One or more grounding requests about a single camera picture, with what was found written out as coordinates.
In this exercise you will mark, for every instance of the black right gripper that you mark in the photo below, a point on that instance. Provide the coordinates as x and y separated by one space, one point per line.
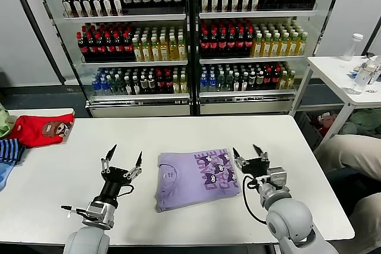
257 166

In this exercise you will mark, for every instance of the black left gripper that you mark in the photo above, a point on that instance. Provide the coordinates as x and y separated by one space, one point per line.
113 182

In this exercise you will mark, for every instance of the purple t-shirt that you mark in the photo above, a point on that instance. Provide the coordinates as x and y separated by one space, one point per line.
184 188

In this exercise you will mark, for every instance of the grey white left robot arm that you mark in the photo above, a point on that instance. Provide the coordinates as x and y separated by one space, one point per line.
86 240

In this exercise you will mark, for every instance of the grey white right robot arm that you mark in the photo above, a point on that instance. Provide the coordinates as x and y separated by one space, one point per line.
288 218

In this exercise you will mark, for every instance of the black plastic crate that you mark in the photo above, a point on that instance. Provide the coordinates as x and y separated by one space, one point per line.
309 130

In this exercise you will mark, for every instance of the dark bottle white cap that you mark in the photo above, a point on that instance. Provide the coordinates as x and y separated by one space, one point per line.
136 85
151 84
128 85
143 84
259 82
252 82
244 82
236 82

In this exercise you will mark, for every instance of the cola bottle red cap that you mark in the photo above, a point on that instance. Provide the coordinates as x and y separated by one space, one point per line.
101 47
213 45
249 45
110 47
275 81
231 45
119 47
128 47
160 84
240 45
222 45
91 47
268 81
168 84
204 45
83 47

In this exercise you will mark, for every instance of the red cloth pile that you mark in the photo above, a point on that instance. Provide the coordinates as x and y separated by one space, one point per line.
327 123

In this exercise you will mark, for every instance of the blue water bottle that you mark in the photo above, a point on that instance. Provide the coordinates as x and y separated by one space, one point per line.
212 83
96 86
204 83
103 86

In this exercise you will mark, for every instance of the yellow juice bottle green cap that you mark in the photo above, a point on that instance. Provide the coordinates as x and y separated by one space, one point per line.
257 48
155 51
266 48
183 84
181 50
176 84
146 51
291 81
293 48
172 50
275 48
284 48
137 51
283 81
163 50
301 48

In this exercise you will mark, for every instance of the black chair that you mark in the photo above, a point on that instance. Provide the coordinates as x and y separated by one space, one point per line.
348 185

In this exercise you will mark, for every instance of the beige trouser leg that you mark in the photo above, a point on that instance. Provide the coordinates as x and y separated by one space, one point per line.
351 154
367 224

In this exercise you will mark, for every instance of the red shirt with bear print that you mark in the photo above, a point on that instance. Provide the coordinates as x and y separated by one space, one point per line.
29 130

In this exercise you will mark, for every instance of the blue black striped garment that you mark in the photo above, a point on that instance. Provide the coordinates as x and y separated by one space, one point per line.
10 151

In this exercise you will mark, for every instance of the light blue garment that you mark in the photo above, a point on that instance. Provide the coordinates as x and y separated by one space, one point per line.
4 175

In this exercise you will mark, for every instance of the green cloth pile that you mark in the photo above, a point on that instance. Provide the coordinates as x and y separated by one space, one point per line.
364 123

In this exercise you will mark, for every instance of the white side table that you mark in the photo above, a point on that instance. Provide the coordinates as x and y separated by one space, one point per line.
330 68

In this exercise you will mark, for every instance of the light green garment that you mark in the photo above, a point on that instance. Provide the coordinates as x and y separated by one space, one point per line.
3 123

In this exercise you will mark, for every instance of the clear water bottle with lid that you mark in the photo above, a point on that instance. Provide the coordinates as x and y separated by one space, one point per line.
358 83

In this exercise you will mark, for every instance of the small blue wrapper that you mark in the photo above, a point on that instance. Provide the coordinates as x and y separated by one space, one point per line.
354 73

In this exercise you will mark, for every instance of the white beverage display shelf unit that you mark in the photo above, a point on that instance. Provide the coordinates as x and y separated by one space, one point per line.
125 17
256 14

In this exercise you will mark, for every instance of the clear bottle white cap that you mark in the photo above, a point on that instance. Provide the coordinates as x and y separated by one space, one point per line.
351 50

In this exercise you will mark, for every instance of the black glasses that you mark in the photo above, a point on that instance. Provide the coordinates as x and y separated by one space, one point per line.
369 55

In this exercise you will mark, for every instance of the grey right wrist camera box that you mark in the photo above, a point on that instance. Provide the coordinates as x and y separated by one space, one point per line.
278 176

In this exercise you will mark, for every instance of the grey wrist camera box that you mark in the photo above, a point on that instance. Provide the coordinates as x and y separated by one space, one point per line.
278 176
99 210

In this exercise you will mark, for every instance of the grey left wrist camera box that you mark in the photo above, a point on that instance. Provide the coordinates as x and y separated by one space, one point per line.
99 210

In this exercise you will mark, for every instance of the black slanted post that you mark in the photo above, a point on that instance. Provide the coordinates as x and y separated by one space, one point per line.
37 28

